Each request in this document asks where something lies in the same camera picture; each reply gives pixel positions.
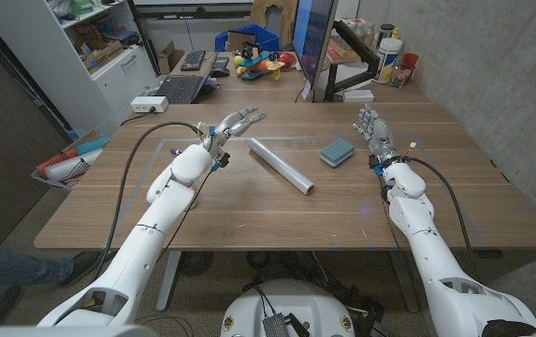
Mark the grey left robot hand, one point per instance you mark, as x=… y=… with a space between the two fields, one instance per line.
x=230 y=128

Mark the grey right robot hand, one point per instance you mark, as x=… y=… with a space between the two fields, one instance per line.
x=380 y=136

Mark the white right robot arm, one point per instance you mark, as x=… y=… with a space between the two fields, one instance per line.
x=431 y=262

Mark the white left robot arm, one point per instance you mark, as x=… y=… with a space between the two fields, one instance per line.
x=155 y=224

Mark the clear plastic wrap roll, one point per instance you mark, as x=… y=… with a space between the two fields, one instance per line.
x=281 y=166

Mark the small white box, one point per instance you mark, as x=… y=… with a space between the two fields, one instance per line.
x=357 y=96

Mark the teal sponge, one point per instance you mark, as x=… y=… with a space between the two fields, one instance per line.
x=337 y=152

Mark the black computer mouse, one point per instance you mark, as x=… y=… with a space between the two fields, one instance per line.
x=220 y=72

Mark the black laptop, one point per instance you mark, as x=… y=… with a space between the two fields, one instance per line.
x=181 y=89

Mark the colourful toy airplane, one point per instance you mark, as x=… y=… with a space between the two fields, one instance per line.
x=260 y=63

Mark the white wipes canister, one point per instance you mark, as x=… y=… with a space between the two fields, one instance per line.
x=386 y=61

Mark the black keyboard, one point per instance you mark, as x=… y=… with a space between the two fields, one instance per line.
x=193 y=60

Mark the red cup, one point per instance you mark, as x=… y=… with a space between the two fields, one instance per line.
x=409 y=61

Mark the white power adapter box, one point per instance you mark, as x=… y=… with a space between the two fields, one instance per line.
x=149 y=104

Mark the paper note on monitor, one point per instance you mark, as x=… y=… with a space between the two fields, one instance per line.
x=306 y=90

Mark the open cardboard box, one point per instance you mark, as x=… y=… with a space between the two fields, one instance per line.
x=169 y=58

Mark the blue plastic bin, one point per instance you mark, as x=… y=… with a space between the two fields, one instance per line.
x=258 y=35

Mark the dark-lidded jar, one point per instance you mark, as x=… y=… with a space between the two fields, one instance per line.
x=385 y=33

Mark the flat computer monitor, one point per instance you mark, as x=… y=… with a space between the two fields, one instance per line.
x=312 y=39

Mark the brown wooden cutout board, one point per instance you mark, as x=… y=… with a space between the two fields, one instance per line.
x=260 y=11

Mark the black floor fan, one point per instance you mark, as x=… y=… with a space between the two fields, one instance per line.
x=195 y=263

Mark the basket of rolled mats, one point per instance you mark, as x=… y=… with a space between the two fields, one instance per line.
x=68 y=164

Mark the white shelf cabinet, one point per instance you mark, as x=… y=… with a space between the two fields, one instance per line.
x=62 y=70

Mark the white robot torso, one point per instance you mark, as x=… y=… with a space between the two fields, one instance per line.
x=286 y=304

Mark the person leg in jeans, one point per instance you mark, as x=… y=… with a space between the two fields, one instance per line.
x=15 y=269

